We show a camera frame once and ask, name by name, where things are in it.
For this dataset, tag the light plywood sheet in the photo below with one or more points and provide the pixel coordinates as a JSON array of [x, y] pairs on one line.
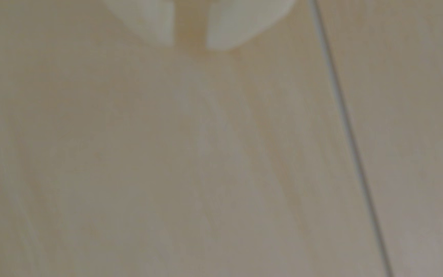
[[129, 173], [429, 134]]

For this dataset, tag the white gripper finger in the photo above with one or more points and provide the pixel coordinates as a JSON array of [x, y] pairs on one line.
[[240, 19], [148, 15]]

